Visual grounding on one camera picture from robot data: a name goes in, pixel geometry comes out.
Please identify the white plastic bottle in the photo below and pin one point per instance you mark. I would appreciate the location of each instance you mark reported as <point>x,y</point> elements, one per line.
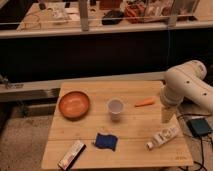
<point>162,137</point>

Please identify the blue folded cloth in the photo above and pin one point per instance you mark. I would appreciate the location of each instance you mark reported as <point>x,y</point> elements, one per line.
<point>106,141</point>

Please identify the black bag on shelf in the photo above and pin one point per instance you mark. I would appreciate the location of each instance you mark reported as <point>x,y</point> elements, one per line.
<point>112,17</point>

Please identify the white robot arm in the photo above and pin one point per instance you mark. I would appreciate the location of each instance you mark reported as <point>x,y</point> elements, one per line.
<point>185,81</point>

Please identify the red items on shelf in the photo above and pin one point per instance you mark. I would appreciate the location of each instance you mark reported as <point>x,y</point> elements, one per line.
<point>134,13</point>

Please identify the orange wooden bowl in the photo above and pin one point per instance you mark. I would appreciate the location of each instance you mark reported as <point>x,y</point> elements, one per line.
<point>74,105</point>

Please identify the metal shelf post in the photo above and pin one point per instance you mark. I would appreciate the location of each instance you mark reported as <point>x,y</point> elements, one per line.
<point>83,11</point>

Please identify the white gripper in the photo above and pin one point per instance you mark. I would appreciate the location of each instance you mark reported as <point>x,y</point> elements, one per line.
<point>167,113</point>

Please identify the orange carrot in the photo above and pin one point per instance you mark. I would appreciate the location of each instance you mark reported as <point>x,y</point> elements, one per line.
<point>145,102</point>

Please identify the black power adapter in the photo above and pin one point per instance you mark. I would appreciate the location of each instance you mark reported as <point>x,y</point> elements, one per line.
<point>199,127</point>

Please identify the wooden table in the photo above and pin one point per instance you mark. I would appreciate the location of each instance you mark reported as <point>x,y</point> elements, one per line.
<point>134,129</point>

